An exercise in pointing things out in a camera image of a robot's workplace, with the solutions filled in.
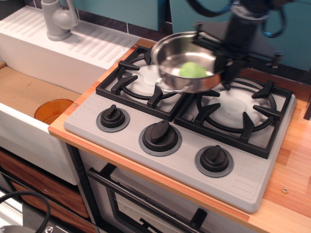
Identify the white toy sink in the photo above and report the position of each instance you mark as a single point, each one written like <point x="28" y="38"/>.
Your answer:
<point x="35" y="70"/>

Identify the toy oven door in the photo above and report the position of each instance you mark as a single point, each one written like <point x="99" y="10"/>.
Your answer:
<point x="137" y="206"/>

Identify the black burner grate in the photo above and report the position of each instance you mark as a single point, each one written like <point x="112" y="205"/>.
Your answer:
<point x="133" y="84"/>
<point x="247" y="116"/>

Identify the black oven door handle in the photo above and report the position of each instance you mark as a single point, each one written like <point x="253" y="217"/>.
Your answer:
<point x="103" y="178"/>

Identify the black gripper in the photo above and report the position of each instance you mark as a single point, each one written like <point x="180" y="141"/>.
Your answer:
<point x="237" y="40"/>

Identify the middle black stove knob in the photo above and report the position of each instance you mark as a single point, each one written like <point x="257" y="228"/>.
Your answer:
<point x="160" y="139"/>

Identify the wooden drawer front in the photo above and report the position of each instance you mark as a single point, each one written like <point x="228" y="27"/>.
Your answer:
<point x="66" y="203"/>

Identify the orange plastic plate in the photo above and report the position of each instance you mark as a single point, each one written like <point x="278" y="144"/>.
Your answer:
<point x="51" y="110"/>

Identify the left black stove knob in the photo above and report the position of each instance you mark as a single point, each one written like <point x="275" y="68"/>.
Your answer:
<point x="112" y="119"/>

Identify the left black burner grate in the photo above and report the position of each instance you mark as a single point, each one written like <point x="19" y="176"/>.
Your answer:
<point x="133" y="84"/>

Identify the green toy cauliflower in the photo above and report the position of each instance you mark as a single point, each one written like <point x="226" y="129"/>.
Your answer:
<point x="192" y="70"/>

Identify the right black burner grate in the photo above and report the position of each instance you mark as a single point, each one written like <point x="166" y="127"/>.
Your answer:
<point x="247" y="116"/>

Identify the right black stove knob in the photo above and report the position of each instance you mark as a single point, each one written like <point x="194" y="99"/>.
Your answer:
<point x="214" y="161"/>

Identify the grey toy faucet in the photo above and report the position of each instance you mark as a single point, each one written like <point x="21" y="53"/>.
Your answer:
<point x="59" y="22"/>

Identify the grey toy stove top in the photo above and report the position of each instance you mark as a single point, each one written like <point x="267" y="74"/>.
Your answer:
<point x="221" y="142"/>

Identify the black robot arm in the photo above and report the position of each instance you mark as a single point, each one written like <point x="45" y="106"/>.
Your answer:
<point x="254" y="10"/>

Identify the black stove knob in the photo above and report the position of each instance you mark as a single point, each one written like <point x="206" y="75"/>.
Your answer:
<point x="160" y="139"/>
<point x="214" y="161"/>
<point x="112" y="119"/>

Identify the stainless steel pot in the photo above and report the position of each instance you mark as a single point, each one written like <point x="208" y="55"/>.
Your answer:
<point x="171" y="52"/>

